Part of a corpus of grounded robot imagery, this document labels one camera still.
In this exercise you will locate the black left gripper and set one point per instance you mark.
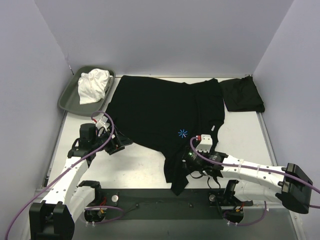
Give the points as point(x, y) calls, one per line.
point(116, 144)

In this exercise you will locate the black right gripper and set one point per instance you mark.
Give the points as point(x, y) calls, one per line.
point(186, 158)

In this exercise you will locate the black t shirt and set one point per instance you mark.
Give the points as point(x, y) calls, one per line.
point(241, 95)
point(164, 115)

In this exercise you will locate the grey plastic tray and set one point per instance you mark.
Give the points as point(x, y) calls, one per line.
point(69, 99)

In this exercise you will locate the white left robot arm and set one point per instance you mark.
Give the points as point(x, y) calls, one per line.
point(70, 197)

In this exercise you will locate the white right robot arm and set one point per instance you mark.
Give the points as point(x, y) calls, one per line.
point(248, 181)

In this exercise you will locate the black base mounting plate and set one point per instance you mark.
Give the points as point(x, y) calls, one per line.
point(163, 204)

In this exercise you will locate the crumpled white t shirt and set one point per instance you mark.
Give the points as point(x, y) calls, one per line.
point(92, 86)

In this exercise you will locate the folded black t shirt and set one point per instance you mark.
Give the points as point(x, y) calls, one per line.
point(241, 95)

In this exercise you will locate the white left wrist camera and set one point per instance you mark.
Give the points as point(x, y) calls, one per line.
point(101, 123)

